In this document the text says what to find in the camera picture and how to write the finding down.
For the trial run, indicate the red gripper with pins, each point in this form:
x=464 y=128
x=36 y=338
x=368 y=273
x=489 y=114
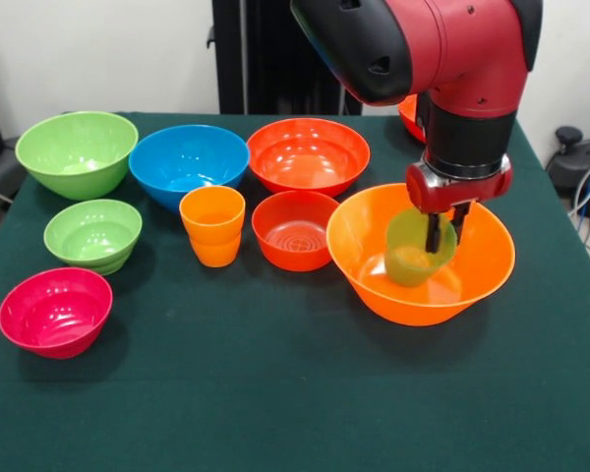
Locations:
x=452 y=192

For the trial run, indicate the large orange bowl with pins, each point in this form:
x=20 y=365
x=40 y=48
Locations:
x=482 y=255

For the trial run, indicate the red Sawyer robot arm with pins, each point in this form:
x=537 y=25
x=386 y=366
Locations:
x=447 y=49

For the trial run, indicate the dark green table cloth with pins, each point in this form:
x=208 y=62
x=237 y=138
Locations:
x=275 y=369

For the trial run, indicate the large green bowl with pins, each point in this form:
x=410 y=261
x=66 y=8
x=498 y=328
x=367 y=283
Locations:
x=74 y=147

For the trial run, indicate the orange cup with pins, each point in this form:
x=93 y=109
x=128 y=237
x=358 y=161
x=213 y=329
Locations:
x=212 y=231

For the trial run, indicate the green cup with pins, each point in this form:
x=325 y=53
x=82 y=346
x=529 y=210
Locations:
x=408 y=265

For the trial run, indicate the large red bowl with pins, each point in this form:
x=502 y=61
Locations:
x=307 y=155
x=410 y=118

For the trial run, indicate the blue bowl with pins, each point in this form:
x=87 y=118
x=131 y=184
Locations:
x=187 y=157

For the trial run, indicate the pink bowl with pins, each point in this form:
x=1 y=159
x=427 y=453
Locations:
x=54 y=314

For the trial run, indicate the small green bowl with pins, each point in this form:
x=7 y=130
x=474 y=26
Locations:
x=92 y=236

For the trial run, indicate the small red bowl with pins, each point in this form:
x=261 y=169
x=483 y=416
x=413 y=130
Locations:
x=292 y=231

